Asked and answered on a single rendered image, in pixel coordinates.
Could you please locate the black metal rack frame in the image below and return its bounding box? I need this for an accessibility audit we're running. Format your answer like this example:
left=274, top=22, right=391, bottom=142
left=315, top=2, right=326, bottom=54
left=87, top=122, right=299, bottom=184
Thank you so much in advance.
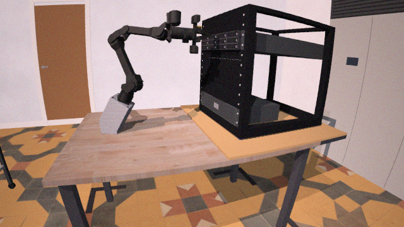
left=199, top=4, right=335, bottom=140

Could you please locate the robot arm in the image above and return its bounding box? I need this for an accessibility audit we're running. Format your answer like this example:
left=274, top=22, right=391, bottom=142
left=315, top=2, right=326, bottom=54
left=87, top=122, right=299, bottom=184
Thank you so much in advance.
left=107, top=10, right=182, bottom=105

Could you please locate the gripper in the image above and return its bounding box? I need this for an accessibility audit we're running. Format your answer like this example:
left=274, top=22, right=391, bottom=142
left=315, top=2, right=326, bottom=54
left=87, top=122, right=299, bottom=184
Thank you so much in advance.
left=181, top=15, right=211, bottom=54

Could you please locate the tan flat board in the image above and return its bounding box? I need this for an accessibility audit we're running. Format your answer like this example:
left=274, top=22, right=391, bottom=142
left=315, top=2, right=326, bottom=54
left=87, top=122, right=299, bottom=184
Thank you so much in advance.
left=181, top=105, right=347, bottom=160

